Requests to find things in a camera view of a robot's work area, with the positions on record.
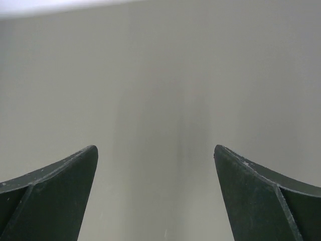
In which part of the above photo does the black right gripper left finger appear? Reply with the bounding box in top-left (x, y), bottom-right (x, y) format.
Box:
top-left (1, 145), bottom-right (98, 240)

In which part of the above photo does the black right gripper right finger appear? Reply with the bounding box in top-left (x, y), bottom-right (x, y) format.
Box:
top-left (214, 145), bottom-right (320, 240)

